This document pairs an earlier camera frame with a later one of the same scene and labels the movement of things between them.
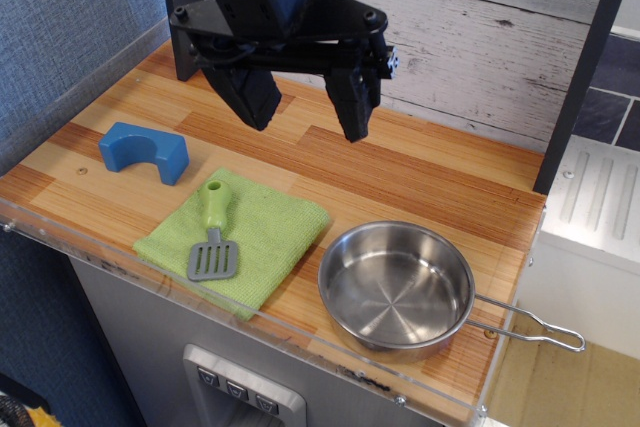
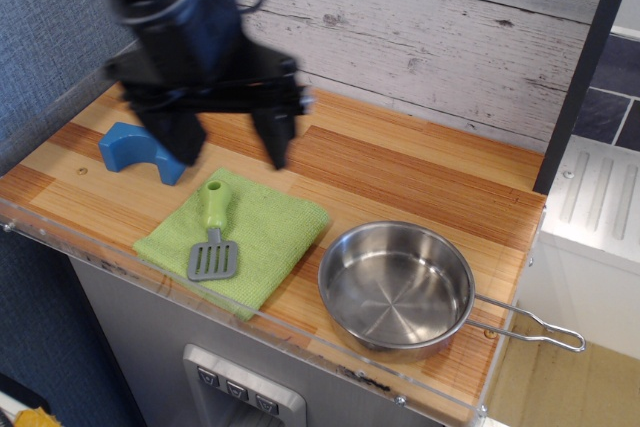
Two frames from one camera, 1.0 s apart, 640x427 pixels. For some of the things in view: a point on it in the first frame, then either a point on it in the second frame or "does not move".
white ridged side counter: x=584 y=274 does not move
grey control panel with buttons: x=228 y=393 does not move
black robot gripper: x=277 y=9 -> x=184 y=51
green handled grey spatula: x=216 y=258 does not move
